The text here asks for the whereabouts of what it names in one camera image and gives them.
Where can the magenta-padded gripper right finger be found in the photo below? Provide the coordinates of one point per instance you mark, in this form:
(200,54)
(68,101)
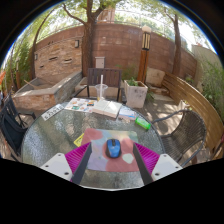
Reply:
(163,165)

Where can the slender tree trunk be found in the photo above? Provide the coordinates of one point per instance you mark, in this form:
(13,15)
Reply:
(176,50)

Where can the black wall lamp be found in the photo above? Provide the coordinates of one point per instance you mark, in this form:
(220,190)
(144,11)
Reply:
(36,56)
(77,43)

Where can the grey wicker armchair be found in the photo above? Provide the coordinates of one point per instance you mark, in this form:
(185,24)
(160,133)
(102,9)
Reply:
(186,133)

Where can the pale stone slab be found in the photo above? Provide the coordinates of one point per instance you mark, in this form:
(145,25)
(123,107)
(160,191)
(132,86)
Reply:
(155,76)

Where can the pale blue booklet stack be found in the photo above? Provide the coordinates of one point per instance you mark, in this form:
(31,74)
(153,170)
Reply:
(128,113)

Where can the open white book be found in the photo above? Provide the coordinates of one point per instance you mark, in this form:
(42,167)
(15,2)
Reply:
(107,108)

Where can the wooden garden lamp post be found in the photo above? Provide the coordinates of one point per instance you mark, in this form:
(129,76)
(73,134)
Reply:
(144,60)

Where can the dark wooden slatted chair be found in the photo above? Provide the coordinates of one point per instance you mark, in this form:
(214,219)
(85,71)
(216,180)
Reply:
(111,77)

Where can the concrete planter with plant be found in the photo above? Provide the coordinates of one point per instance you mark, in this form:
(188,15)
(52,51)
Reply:
(136,95)

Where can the forked tree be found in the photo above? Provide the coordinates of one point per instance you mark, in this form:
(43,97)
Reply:
(87,46)

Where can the blue and black computer mouse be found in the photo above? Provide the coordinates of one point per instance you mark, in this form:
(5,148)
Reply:
(113,148)

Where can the raised stone garden bed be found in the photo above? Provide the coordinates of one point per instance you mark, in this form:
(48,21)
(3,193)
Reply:
(50,91)

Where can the grey electrical wall box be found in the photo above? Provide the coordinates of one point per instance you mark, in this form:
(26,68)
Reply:
(100,62)

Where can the curved wooden slat fence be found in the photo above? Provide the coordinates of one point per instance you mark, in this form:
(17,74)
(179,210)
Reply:
(190,93)

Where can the black metal chair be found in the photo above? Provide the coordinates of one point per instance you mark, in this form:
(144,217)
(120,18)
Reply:
(11,128)

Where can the yellow paper note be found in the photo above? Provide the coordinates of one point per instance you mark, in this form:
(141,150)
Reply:
(78,140)

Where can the green tissue pack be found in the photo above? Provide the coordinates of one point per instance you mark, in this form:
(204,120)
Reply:
(143,123)

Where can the floral pink mouse pad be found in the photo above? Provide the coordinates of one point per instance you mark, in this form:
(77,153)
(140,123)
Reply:
(98,138)

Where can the clear plastic cup with straw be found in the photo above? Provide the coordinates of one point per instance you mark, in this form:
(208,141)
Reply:
(101,91)

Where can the white printed label strip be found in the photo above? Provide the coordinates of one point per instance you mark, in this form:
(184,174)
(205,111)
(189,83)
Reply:
(52,112)

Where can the colourful printed booklet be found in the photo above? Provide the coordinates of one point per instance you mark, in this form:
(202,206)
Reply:
(80,105)

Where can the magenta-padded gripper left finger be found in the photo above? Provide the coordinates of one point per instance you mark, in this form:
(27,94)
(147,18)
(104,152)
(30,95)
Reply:
(56,164)

